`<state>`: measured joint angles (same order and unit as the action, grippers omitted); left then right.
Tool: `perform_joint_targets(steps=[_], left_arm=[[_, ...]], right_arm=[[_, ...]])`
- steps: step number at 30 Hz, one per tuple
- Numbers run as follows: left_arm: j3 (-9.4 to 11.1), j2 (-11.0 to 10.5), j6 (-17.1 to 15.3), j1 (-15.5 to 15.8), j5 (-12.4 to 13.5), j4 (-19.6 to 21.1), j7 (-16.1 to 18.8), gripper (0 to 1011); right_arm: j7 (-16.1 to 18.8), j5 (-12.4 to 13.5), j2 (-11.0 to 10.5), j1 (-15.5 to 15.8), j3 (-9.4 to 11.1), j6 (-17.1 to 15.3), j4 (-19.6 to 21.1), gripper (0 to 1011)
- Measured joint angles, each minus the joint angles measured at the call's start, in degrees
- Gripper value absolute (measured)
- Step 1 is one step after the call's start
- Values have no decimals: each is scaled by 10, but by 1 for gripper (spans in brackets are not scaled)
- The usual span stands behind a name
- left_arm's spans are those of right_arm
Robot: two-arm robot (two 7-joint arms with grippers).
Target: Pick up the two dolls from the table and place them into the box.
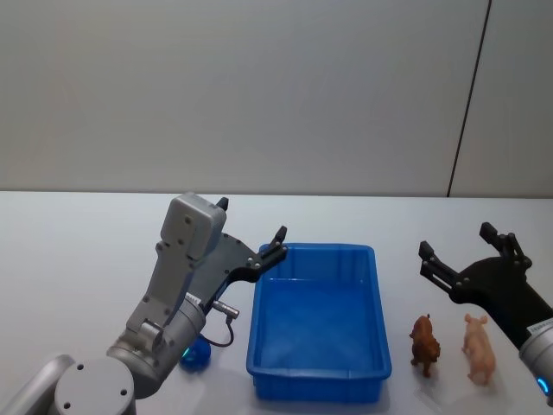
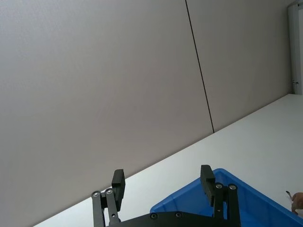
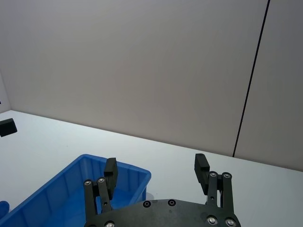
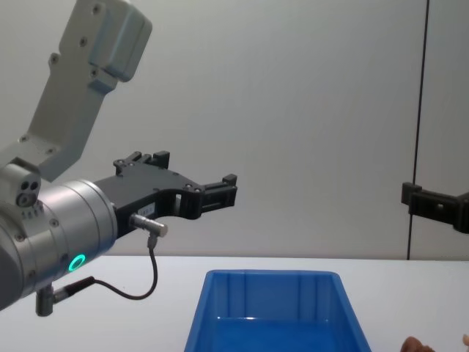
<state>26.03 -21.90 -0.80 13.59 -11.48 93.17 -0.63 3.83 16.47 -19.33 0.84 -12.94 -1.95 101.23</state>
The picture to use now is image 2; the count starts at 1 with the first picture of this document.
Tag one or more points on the blue plastic bin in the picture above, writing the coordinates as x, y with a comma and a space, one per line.
184, 201

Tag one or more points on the pale grey door frame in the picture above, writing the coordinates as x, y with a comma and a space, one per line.
296, 47

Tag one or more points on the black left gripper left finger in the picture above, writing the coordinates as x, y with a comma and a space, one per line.
117, 189

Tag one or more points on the person's hand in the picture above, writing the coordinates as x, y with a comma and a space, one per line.
298, 201

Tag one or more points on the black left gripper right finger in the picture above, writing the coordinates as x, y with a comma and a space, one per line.
208, 189

